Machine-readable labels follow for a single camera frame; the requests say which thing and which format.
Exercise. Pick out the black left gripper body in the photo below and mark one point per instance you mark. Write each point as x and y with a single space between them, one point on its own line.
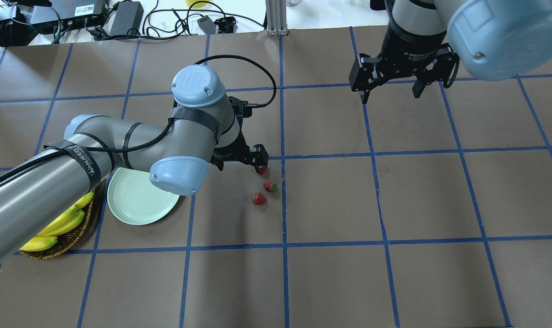
233 149

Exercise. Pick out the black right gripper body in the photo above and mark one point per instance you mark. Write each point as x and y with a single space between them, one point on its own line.
408 49

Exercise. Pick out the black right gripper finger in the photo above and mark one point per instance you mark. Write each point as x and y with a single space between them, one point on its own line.
419 86
364 95

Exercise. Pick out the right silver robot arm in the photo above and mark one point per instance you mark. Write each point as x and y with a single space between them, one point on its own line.
495 39

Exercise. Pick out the light green plate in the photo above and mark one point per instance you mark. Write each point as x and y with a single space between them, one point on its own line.
134 200

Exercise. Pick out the woven wicker basket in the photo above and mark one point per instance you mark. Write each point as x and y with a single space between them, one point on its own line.
67 241

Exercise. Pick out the yellow banana bunch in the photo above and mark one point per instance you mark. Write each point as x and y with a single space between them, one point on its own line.
66 222

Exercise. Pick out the aluminium frame post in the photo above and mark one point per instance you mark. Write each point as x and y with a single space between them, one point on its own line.
276 18

